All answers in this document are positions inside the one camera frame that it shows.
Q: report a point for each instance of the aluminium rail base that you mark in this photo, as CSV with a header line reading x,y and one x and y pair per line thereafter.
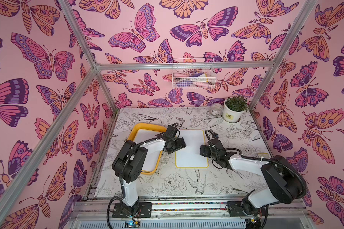
x,y
190,213

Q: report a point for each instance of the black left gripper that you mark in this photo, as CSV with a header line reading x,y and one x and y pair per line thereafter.
x,y
179,146

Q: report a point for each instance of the clear tape roll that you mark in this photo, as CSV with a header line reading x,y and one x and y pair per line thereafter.
x,y
216,109

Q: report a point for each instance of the potted green plant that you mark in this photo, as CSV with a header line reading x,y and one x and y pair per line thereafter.
x,y
233,108

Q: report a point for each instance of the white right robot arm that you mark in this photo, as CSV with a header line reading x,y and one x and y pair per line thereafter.
x,y
283,183

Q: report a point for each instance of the yellow-framed whiteboard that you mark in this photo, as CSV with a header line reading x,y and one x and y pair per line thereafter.
x,y
189,157
146,137

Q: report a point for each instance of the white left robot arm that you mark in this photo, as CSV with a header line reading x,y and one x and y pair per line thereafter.
x,y
129,163

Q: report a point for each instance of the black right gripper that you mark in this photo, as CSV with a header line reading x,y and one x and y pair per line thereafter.
x,y
206,150

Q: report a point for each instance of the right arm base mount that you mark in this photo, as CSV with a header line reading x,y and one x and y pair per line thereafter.
x,y
240,210

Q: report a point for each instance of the aluminium cage frame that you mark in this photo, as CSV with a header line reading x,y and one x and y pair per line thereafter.
x,y
12,194

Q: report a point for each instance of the white knit work glove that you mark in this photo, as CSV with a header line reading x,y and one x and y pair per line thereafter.
x,y
262,155

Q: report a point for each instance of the yellow storage tray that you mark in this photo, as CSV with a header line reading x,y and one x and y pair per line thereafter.
x,y
152,127

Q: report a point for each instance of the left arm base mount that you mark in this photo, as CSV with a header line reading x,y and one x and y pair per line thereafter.
x,y
138,210

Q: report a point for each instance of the green circuit board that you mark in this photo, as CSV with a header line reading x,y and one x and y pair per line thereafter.
x,y
132,224

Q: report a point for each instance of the white wire wall basket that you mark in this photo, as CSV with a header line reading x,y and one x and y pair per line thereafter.
x,y
193,73

